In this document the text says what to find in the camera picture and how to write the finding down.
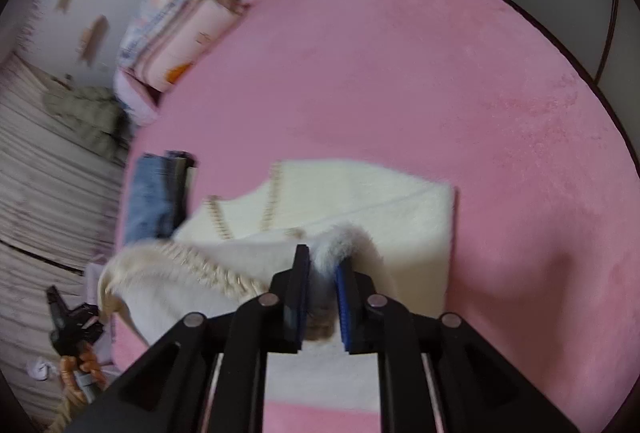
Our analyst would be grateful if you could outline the pink bed blanket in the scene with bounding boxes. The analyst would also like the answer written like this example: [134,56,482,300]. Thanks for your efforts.
[112,0,626,433]

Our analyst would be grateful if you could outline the folded blue jeans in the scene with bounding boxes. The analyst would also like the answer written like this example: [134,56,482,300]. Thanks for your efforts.
[125,153,176,244]

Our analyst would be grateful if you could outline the folded floral quilt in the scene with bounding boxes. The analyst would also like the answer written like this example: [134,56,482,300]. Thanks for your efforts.
[119,0,241,69]

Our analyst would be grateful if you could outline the folded pink quilt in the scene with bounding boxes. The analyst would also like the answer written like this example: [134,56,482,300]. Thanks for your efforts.
[132,0,246,91]

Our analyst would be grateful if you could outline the white crumpled cloth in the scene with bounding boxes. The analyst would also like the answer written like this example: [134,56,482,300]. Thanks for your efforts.
[27,358,56,381]

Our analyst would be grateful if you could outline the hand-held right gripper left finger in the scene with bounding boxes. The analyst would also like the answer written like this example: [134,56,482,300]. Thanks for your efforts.
[65,244,313,433]

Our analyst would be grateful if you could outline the green puffer jacket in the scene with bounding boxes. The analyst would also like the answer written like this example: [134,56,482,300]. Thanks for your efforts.
[42,86,131,159]

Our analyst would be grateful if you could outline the white fuzzy cardigan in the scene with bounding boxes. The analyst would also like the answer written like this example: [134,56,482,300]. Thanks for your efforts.
[97,158,458,414]

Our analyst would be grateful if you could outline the folded black garment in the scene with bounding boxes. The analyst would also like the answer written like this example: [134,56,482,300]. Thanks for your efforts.
[167,152,197,234]

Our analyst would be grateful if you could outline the person's left hand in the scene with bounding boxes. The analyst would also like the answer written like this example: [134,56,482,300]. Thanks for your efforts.
[59,345,108,396]

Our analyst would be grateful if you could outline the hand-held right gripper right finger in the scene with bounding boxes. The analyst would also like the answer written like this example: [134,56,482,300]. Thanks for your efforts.
[335,260,581,433]

